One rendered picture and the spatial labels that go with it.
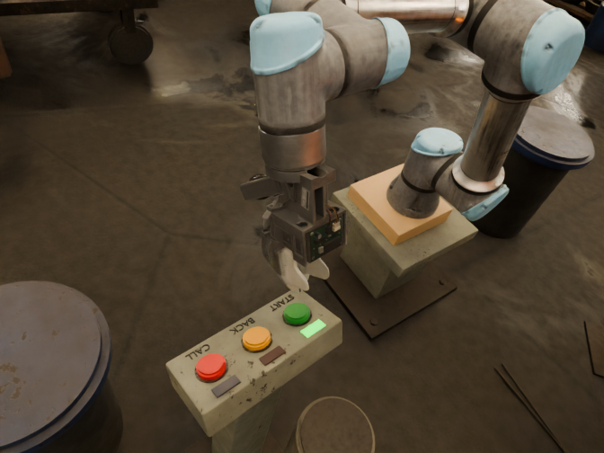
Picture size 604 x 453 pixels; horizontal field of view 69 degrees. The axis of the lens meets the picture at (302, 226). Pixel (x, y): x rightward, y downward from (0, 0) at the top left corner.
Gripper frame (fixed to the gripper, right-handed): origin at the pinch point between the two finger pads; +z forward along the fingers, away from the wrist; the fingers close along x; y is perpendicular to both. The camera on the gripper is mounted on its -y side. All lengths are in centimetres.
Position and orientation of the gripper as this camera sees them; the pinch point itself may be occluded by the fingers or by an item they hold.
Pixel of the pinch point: (295, 281)
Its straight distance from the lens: 64.6
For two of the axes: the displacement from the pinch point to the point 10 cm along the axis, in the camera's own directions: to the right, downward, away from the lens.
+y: 6.4, 3.8, -6.7
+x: 7.7, -3.8, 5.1
